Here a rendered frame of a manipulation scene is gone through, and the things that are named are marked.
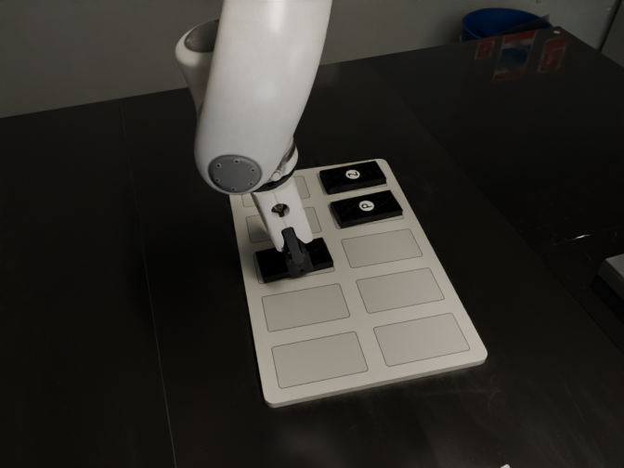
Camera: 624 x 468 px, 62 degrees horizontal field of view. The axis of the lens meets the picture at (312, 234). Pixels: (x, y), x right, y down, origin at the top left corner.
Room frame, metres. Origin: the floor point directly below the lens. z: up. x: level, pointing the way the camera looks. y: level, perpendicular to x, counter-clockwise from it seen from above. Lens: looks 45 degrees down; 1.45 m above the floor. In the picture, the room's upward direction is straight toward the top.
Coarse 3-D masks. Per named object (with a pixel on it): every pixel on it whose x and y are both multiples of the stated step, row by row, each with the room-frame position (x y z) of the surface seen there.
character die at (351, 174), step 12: (336, 168) 0.68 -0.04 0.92; (348, 168) 0.68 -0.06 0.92; (360, 168) 0.68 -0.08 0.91; (372, 168) 0.68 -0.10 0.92; (324, 180) 0.64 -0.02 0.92; (336, 180) 0.65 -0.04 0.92; (348, 180) 0.65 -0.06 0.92; (360, 180) 0.65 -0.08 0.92; (372, 180) 0.64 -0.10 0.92; (384, 180) 0.65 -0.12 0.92; (336, 192) 0.63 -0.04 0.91
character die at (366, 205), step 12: (384, 192) 0.62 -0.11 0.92; (336, 204) 0.59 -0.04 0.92; (348, 204) 0.59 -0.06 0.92; (360, 204) 0.59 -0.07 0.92; (372, 204) 0.59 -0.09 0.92; (384, 204) 0.59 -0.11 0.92; (396, 204) 0.59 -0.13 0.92; (336, 216) 0.57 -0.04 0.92; (348, 216) 0.56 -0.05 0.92; (360, 216) 0.57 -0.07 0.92; (372, 216) 0.56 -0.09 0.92; (384, 216) 0.57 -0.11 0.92
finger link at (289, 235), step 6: (288, 228) 0.43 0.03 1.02; (288, 234) 0.43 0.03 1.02; (288, 240) 0.42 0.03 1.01; (294, 240) 0.42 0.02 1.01; (288, 246) 0.42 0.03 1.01; (294, 246) 0.42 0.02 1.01; (294, 252) 0.42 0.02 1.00; (300, 252) 0.42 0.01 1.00; (294, 258) 0.41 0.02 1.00; (300, 258) 0.41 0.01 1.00; (294, 264) 0.41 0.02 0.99; (300, 264) 0.41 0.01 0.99
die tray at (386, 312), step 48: (240, 240) 0.52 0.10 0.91; (336, 240) 0.52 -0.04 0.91; (384, 240) 0.52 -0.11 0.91; (288, 288) 0.43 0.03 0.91; (336, 288) 0.43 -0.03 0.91; (384, 288) 0.43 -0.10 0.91; (432, 288) 0.43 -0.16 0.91; (288, 336) 0.36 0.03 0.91; (336, 336) 0.36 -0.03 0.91; (384, 336) 0.36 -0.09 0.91; (432, 336) 0.36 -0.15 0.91; (288, 384) 0.29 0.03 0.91; (336, 384) 0.29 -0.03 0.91
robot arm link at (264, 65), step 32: (224, 0) 0.40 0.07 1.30; (256, 0) 0.39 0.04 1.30; (288, 0) 0.40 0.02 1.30; (320, 0) 0.41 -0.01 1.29; (224, 32) 0.38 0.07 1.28; (256, 32) 0.38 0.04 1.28; (288, 32) 0.38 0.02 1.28; (320, 32) 0.40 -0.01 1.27; (224, 64) 0.37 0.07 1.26; (256, 64) 0.36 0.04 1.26; (288, 64) 0.37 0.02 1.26; (224, 96) 0.36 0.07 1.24; (256, 96) 0.36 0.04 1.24; (288, 96) 0.36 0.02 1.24; (224, 128) 0.35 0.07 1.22; (256, 128) 0.35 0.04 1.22; (288, 128) 0.36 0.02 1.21; (224, 160) 0.35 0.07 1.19; (256, 160) 0.35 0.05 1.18; (224, 192) 0.36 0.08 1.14
